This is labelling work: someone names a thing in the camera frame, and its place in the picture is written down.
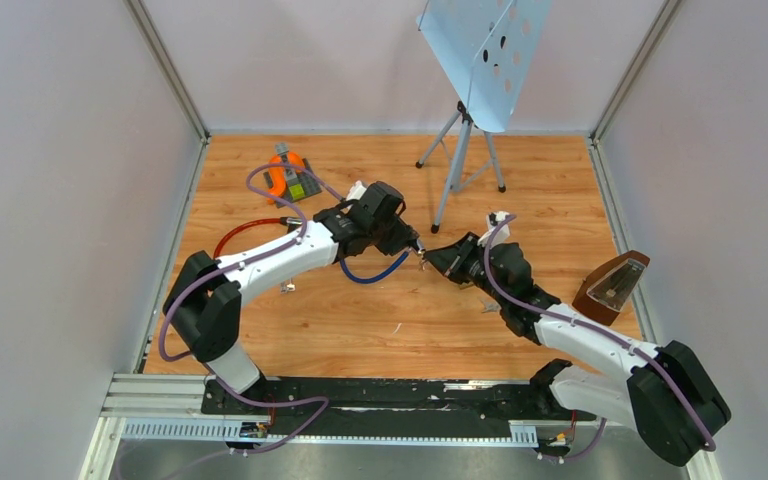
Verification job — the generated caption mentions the orange grey toy block build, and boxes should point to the orange grey toy block build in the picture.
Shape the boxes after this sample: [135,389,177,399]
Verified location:
[263,142,322,203]

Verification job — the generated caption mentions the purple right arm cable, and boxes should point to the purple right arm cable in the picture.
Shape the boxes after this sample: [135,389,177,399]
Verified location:
[483,214,718,453]

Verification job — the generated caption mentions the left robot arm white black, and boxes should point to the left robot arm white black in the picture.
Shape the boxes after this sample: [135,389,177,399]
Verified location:
[163,181,420,413]

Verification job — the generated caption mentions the brown wooden metronome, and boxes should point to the brown wooden metronome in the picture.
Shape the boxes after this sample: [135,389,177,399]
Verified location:
[572,250,650,326]

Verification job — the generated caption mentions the blue cable lock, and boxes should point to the blue cable lock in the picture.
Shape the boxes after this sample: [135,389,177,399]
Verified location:
[337,248,422,286]

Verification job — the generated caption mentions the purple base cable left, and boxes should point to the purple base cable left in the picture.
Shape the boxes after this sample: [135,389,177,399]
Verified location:
[211,386,330,457]

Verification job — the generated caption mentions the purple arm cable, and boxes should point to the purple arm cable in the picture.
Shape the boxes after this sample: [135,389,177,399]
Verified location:
[483,214,718,453]
[157,162,346,408]

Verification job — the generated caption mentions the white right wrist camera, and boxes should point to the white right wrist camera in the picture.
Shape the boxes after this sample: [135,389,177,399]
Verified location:
[477,211,516,250]

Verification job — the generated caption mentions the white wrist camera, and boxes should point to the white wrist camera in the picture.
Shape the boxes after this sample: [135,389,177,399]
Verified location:
[477,211,516,250]
[345,180,367,201]

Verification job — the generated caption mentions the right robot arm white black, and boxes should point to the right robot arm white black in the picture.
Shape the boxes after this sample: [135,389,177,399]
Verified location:
[423,233,733,466]

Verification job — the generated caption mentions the small silver keys right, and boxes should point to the small silver keys right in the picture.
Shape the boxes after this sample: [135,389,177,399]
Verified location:
[480,299,501,314]

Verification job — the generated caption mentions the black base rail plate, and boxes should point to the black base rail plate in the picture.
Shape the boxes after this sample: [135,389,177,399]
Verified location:
[201,377,573,437]

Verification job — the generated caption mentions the small silver keys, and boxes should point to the small silver keys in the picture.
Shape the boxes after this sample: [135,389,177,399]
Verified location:
[279,282,296,294]
[480,299,501,314]

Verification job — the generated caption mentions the light blue music stand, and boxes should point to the light blue music stand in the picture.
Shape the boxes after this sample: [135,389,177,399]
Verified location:
[415,0,553,234]

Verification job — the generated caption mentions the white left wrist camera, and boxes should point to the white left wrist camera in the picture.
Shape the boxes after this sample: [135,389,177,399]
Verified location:
[345,180,367,201]

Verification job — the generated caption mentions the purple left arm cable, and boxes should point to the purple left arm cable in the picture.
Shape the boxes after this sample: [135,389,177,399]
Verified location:
[157,162,346,408]

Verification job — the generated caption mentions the white slotted cable duct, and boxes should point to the white slotted cable duct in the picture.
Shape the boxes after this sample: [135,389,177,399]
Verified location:
[121,418,539,448]

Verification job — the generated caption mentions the small silver keys left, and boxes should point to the small silver keys left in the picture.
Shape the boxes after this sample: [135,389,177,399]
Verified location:
[279,282,296,294]

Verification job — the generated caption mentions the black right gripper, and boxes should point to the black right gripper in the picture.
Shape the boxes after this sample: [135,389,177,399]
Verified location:
[424,232,508,306]

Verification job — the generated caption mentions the red cable lock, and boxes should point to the red cable lock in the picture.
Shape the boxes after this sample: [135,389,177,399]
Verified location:
[212,216,301,259]

